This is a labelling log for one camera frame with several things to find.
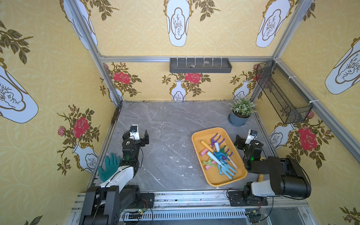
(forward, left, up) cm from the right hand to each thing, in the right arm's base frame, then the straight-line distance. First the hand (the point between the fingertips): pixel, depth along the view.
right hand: (244, 136), depth 92 cm
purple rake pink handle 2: (-14, +14, -3) cm, 20 cm away
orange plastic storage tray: (-15, +7, -4) cm, 17 cm away
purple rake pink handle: (-1, +20, -6) cm, 21 cm away
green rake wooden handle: (-8, +14, -6) cm, 17 cm away
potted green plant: (+14, +2, +11) cm, 18 cm away
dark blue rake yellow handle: (-13, +16, -2) cm, 21 cm away
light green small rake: (-18, +24, -2) cm, 30 cm away
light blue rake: (-19, +18, -4) cm, 26 cm away
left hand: (-4, +66, +9) cm, 67 cm away
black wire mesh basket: (+12, -23, +19) cm, 32 cm away
